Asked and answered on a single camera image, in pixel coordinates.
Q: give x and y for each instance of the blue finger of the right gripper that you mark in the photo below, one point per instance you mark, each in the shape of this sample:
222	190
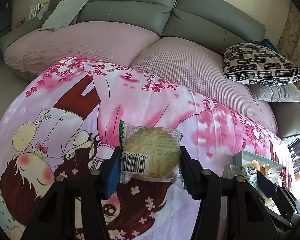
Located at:
266	183

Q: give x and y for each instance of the pink sofa cover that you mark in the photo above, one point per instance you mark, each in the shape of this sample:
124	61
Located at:
174	59

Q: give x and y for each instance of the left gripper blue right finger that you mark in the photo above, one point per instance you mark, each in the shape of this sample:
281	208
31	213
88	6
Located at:
191	171

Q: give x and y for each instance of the clear pack round crackers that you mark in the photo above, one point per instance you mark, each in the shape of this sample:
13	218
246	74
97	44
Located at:
149	153

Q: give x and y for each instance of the light green white packet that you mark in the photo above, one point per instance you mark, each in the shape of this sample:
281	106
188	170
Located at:
248	173

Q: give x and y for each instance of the patterned beige curtain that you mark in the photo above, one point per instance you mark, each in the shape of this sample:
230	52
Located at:
289	41

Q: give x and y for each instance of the teal white box lid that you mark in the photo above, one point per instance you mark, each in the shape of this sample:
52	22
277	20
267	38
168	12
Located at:
275	172

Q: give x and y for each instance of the black white patterned pillow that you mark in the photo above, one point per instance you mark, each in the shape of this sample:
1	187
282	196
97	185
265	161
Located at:
250	64

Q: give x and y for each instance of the light grey cushion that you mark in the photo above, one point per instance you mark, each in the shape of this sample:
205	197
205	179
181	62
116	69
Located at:
64	14

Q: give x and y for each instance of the cartoon girl pink cloth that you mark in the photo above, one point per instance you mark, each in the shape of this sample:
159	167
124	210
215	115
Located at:
66	122

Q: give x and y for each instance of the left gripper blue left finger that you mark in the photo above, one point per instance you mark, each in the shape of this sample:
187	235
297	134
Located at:
113	171

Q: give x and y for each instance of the orange jelly cup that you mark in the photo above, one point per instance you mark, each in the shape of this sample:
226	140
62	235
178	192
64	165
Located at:
254	164

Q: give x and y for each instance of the grey sofa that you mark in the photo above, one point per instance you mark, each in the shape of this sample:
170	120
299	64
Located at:
213	24

